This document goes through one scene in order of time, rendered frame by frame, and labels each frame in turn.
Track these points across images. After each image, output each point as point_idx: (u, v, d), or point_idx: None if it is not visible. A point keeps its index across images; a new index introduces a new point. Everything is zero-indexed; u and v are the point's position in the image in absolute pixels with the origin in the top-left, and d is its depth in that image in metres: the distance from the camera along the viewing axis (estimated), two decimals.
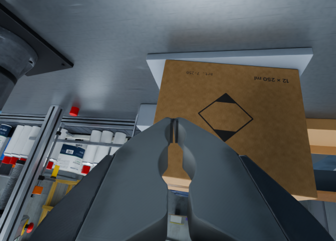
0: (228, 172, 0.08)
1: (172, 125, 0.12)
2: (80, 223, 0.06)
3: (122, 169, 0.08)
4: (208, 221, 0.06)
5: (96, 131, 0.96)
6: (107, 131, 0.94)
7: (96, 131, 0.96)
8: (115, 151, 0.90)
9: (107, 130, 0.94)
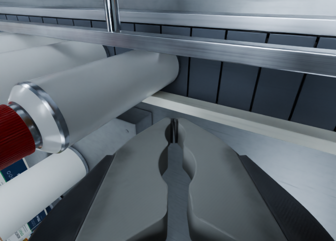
0: (228, 172, 0.08)
1: (172, 125, 0.12)
2: (80, 223, 0.06)
3: (122, 169, 0.08)
4: (208, 221, 0.06)
5: None
6: None
7: None
8: (28, 51, 0.22)
9: None
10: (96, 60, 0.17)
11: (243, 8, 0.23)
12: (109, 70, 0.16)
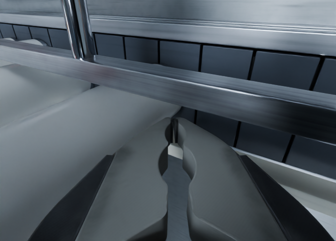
0: (228, 172, 0.08)
1: (172, 125, 0.12)
2: (80, 223, 0.06)
3: (122, 169, 0.08)
4: (208, 221, 0.06)
5: (12, 40, 0.27)
6: (38, 43, 0.24)
7: (11, 40, 0.27)
8: None
9: (40, 41, 0.24)
10: (54, 105, 0.11)
11: (273, 16, 0.16)
12: (71, 127, 0.09)
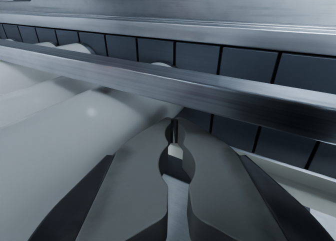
0: (228, 172, 0.08)
1: (172, 125, 0.12)
2: (80, 223, 0.06)
3: (122, 169, 0.08)
4: (208, 221, 0.06)
5: (47, 43, 0.23)
6: (88, 53, 0.20)
7: (46, 42, 0.23)
8: (14, 95, 0.12)
9: (90, 51, 0.21)
10: (60, 105, 0.10)
11: None
12: (79, 130, 0.09)
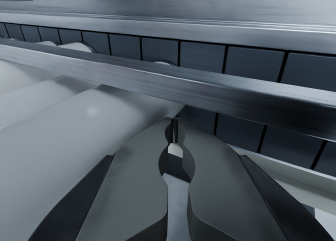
0: (228, 172, 0.08)
1: (172, 125, 0.12)
2: (80, 223, 0.06)
3: (122, 169, 0.08)
4: (208, 221, 0.06)
5: (48, 42, 0.23)
6: None
7: (47, 41, 0.23)
8: (16, 94, 0.12)
9: (91, 50, 0.21)
10: (62, 103, 0.10)
11: None
12: (81, 129, 0.09)
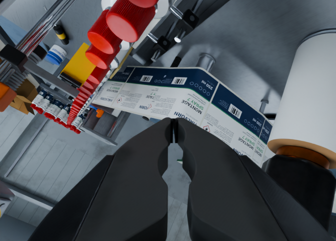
0: (228, 172, 0.08)
1: (172, 125, 0.12)
2: (80, 223, 0.06)
3: (122, 169, 0.08)
4: (208, 221, 0.06)
5: None
6: None
7: None
8: None
9: None
10: None
11: None
12: None
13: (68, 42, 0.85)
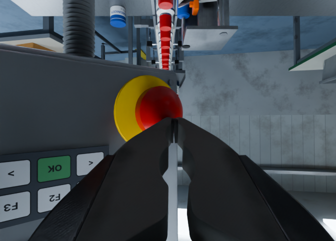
0: (228, 172, 0.08)
1: (173, 125, 0.12)
2: (80, 223, 0.06)
3: (122, 169, 0.08)
4: (208, 221, 0.06)
5: None
6: None
7: None
8: None
9: None
10: None
11: None
12: None
13: None
